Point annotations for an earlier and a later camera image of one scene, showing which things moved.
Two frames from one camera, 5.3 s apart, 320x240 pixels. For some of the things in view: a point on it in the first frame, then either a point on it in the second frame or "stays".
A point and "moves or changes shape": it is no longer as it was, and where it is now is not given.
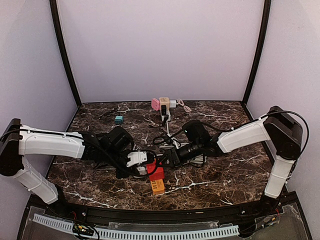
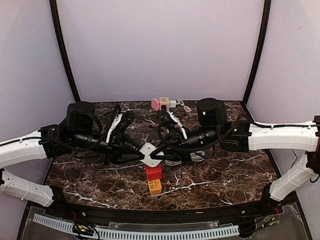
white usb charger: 172,103 stays
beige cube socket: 164,101 stays
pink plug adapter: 155,104 stays
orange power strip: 157,186 moves or changes shape
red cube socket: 159,173 stays
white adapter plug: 142,170 moves or changes shape
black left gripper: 124,170 → 111,148
